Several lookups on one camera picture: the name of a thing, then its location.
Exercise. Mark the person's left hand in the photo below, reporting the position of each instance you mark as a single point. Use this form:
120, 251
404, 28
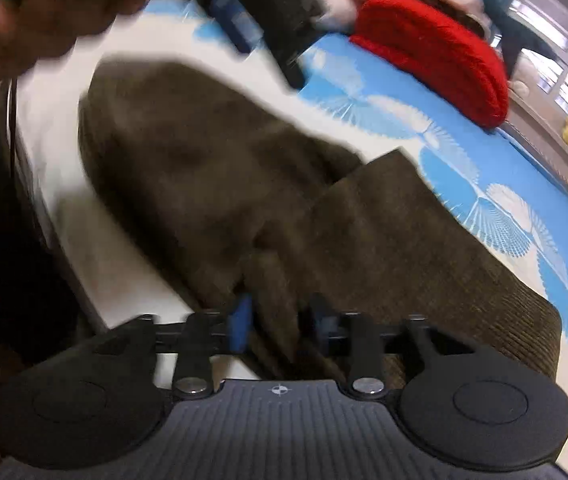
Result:
43, 15

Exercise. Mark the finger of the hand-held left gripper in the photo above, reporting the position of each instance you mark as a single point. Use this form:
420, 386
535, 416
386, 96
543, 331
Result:
231, 17
286, 47

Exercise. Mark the blue white printed bedsheet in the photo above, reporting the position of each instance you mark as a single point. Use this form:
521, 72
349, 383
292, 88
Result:
389, 90

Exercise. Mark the dark olive sweater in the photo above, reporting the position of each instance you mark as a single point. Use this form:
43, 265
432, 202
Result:
223, 175

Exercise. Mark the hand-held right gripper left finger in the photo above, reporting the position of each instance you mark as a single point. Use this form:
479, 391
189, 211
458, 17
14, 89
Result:
240, 322

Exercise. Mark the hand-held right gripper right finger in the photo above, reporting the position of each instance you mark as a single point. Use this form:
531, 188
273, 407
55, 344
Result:
320, 322

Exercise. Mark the red knitted cloth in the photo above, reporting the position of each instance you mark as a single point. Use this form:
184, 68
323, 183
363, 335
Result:
439, 55

